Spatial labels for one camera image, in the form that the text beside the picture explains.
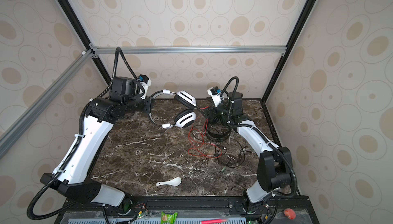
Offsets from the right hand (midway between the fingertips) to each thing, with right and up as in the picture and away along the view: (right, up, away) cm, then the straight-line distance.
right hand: (204, 102), depth 80 cm
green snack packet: (-16, -53, -12) cm, 57 cm away
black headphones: (+6, -7, -5) cm, 11 cm away
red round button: (+39, -51, -11) cm, 65 cm away
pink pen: (+4, -55, -11) cm, 56 cm away
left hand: (-21, +1, -13) cm, 25 cm away
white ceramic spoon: (-15, -42, +1) cm, 45 cm away
